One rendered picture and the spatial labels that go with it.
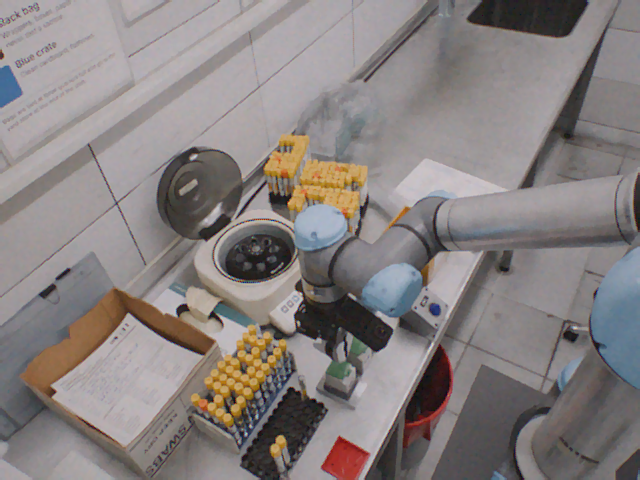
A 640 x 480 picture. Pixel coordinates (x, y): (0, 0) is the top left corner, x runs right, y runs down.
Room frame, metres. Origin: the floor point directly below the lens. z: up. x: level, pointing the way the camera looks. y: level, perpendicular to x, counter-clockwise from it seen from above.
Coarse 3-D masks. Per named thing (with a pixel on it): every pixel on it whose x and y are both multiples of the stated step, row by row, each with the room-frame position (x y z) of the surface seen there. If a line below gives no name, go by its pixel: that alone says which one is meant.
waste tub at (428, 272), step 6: (402, 210) 0.94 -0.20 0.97; (396, 216) 0.92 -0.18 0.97; (402, 216) 0.94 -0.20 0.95; (444, 252) 0.84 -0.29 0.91; (438, 258) 0.81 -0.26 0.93; (444, 258) 0.84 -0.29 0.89; (426, 264) 0.77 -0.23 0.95; (432, 264) 0.78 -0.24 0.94; (438, 264) 0.82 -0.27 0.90; (426, 270) 0.77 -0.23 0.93; (432, 270) 0.79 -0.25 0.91; (426, 276) 0.77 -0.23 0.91; (432, 276) 0.79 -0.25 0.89; (426, 282) 0.77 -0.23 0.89
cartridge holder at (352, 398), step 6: (324, 372) 0.57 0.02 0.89; (324, 378) 0.55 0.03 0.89; (318, 384) 0.54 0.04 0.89; (324, 384) 0.53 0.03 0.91; (354, 384) 0.52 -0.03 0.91; (360, 384) 0.53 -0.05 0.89; (366, 384) 0.53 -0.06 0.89; (318, 390) 0.53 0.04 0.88; (324, 390) 0.53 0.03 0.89; (330, 390) 0.52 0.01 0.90; (336, 390) 0.51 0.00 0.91; (354, 390) 0.52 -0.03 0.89; (360, 390) 0.52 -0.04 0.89; (336, 396) 0.51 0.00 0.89; (342, 396) 0.51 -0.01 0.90; (348, 396) 0.50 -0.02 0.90; (354, 396) 0.51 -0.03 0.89; (360, 396) 0.51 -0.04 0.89; (342, 402) 0.50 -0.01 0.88; (348, 402) 0.50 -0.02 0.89; (354, 402) 0.50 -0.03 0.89
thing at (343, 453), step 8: (336, 440) 0.43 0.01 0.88; (344, 440) 0.43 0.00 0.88; (336, 448) 0.41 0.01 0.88; (344, 448) 0.41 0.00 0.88; (352, 448) 0.41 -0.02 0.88; (360, 448) 0.41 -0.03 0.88; (328, 456) 0.40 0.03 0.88; (336, 456) 0.40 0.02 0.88; (344, 456) 0.40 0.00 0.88; (352, 456) 0.40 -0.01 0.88; (360, 456) 0.39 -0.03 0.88; (368, 456) 0.39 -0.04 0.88; (328, 464) 0.39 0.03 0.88; (336, 464) 0.38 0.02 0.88; (344, 464) 0.38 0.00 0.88; (352, 464) 0.38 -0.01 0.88; (360, 464) 0.38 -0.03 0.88; (328, 472) 0.37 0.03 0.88; (336, 472) 0.37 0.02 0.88; (344, 472) 0.37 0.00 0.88; (352, 472) 0.37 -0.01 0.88; (360, 472) 0.36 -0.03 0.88
